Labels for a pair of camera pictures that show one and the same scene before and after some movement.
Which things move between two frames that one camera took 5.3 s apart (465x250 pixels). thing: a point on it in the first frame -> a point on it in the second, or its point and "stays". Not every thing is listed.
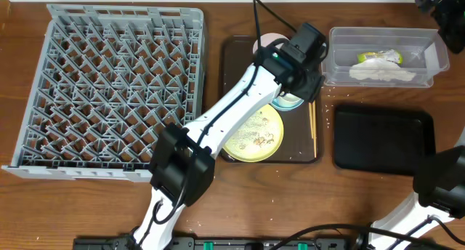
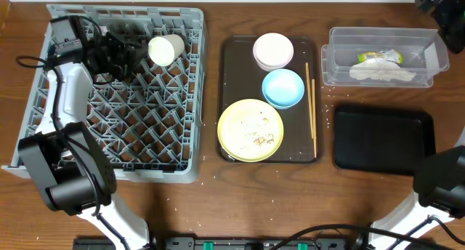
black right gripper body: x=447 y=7 stays
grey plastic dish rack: x=107 y=78 stays
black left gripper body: x=311 y=86 -> x=128 y=52
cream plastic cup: x=287 y=99 -> x=164 y=49
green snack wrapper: x=394 y=55 stays
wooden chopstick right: x=314 y=128 stays
